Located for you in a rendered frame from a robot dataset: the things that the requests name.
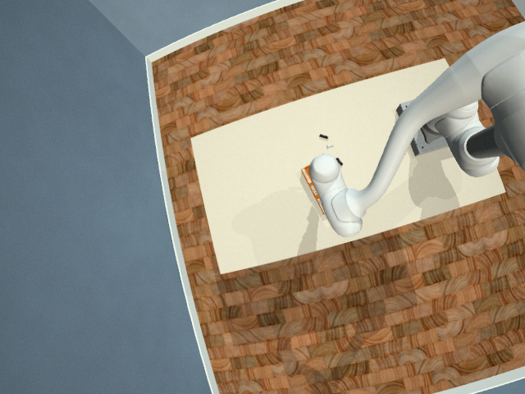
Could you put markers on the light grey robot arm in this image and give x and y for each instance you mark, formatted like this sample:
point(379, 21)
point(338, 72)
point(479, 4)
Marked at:
point(493, 71)

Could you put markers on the brown rack of bins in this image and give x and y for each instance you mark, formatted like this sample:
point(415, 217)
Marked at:
point(306, 175)

